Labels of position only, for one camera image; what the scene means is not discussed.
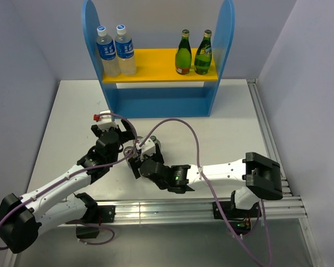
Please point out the clear glass bottle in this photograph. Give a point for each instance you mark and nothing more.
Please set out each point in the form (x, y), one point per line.
(155, 140)

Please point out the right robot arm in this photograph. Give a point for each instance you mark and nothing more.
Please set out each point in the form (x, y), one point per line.
(255, 177)

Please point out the blue and yellow shelf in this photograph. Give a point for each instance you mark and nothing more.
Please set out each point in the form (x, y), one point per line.
(157, 90)

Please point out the green bottle red label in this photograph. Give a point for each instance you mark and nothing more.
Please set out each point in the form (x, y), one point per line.
(183, 54)

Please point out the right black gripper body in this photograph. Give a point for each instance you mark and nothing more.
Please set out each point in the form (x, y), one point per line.
(156, 156)

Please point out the right water bottle blue label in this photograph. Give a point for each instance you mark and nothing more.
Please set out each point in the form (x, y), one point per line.
(125, 51)

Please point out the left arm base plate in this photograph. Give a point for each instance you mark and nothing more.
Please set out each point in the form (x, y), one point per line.
(99, 214)

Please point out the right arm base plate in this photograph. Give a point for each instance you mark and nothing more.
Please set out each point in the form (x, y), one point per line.
(235, 214)

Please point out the left water bottle blue label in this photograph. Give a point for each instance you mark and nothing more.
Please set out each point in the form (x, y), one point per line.
(107, 53)

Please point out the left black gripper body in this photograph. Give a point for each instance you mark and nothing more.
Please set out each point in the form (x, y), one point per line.
(121, 134)

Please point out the aluminium front rail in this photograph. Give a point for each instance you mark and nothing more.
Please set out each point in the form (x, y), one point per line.
(175, 211)

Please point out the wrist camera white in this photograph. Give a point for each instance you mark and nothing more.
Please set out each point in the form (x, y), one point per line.
(147, 149)
(104, 120)

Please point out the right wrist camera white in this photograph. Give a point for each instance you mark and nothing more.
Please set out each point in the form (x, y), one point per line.
(147, 149)

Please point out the red bull can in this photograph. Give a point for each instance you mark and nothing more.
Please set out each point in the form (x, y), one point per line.
(139, 140)
(128, 154)

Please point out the water bottle blue label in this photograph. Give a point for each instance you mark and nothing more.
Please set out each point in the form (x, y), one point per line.
(125, 51)
(107, 53)

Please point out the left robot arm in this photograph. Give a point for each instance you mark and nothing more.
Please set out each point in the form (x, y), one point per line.
(20, 216)

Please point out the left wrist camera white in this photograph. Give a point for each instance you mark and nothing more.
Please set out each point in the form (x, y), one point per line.
(104, 120)

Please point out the green perrier bottle yellow label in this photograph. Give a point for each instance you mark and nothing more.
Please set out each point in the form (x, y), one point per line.
(203, 56)

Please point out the aluminium side rail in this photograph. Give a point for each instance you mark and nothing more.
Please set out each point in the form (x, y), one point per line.
(267, 136)

